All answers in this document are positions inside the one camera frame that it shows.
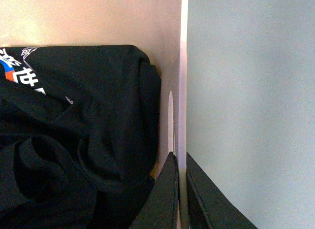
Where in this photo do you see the beige plastic laundry hamper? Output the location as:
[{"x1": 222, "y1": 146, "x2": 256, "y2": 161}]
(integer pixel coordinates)
[{"x1": 0, "y1": 0, "x2": 189, "y2": 229}]

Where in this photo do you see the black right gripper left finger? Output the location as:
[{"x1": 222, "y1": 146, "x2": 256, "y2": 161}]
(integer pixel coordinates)
[{"x1": 130, "y1": 152, "x2": 179, "y2": 229}]

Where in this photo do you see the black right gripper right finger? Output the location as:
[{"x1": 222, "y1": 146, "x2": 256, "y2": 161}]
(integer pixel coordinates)
[{"x1": 187, "y1": 154, "x2": 256, "y2": 229}]

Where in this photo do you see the black printed garment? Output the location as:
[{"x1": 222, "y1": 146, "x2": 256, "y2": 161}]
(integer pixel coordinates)
[{"x1": 0, "y1": 45, "x2": 161, "y2": 229}]

